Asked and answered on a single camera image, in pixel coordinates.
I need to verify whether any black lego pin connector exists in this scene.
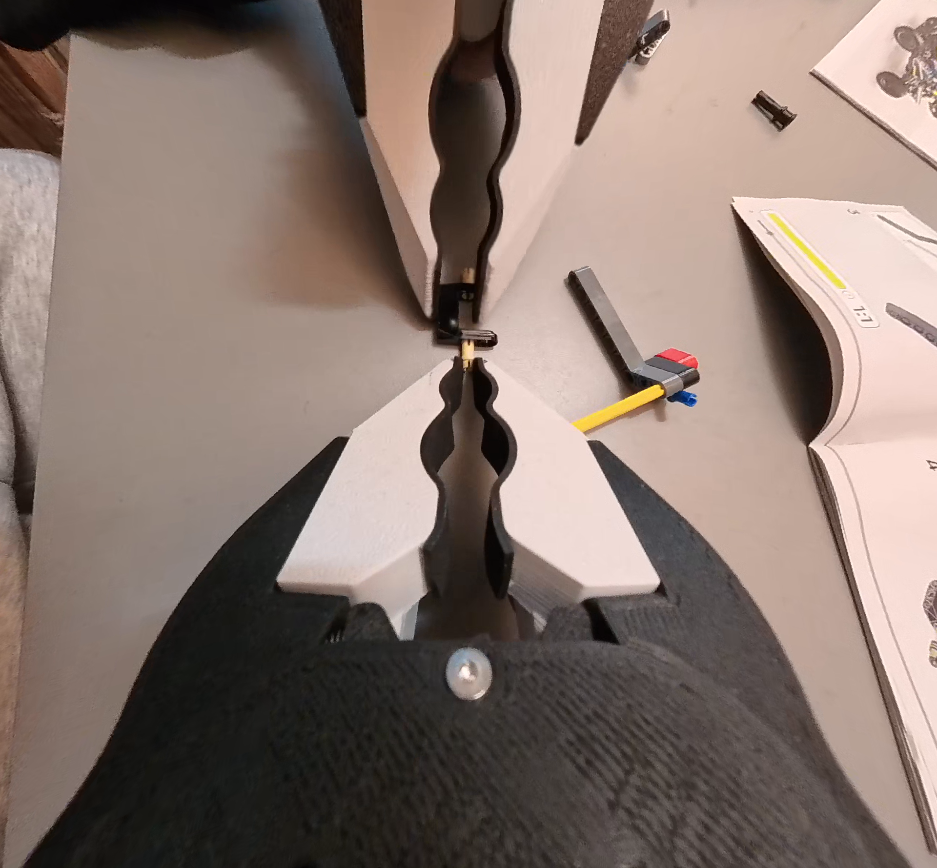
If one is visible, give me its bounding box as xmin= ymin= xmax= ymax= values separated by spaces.
xmin=751 ymin=90 xmax=799 ymax=130

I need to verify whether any grey beam yellow axle assembly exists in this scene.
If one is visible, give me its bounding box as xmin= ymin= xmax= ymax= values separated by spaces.
xmin=565 ymin=266 xmax=702 ymax=434

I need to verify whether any wooden cabinet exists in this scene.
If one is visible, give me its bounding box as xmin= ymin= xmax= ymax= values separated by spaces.
xmin=0 ymin=34 xmax=70 ymax=159

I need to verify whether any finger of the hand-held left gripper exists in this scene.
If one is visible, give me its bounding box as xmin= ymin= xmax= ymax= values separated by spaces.
xmin=359 ymin=0 xmax=460 ymax=320
xmin=472 ymin=0 xmax=616 ymax=323

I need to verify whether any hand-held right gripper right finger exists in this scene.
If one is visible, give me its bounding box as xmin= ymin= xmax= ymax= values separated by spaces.
xmin=470 ymin=358 xmax=661 ymax=638

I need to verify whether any open instruction booklet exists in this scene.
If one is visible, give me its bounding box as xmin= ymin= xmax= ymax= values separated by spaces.
xmin=731 ymin=196 xmax=937 ymax=836

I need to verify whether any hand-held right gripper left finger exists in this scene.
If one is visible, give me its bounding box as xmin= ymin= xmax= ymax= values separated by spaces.
xmin=277 ymin=358 xmax=469 ymax=641

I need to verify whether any closed instruction booklet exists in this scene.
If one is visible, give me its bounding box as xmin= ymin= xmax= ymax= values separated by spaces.
xmin=810 ymin=0 xmax=937 ymax=170

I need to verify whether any pile of mixed lego pieces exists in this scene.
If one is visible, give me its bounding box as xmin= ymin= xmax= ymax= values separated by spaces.
xmin=631 ymin=6 xmax=672 ymax=67

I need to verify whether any black U-shaped lego piece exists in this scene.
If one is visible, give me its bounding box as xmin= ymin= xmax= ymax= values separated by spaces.
xmin=433 ymin=281 xmax=500 ymax=349

